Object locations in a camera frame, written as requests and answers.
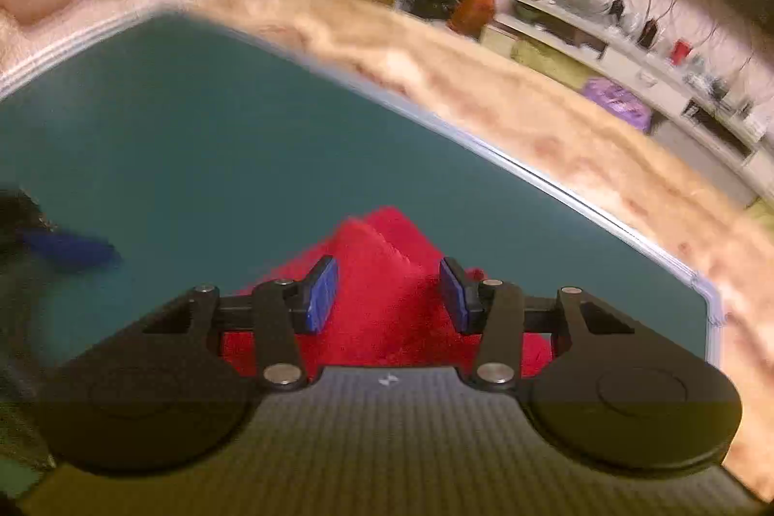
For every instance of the green mat with metal frame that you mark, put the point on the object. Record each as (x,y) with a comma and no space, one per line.
(211,147)

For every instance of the red vase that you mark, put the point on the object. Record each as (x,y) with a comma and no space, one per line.
(681,52)

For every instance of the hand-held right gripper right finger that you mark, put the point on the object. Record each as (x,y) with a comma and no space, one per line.
(456,299)

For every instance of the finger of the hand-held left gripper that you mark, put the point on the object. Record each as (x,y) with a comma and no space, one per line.
(66,249)

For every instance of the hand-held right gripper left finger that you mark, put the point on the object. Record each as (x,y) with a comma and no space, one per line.
(320,297)

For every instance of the purple bag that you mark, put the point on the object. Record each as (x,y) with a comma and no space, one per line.
(617,104)

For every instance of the yellow green cushion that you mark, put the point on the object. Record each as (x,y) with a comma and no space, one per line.
(544,59)

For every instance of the orange plastic bag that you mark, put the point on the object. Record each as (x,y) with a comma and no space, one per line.
(474,5)

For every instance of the long white cabinet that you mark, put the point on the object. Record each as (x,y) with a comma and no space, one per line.
(635,64)

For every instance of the red knit sweater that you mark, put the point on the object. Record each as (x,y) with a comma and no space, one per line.
(381,304)

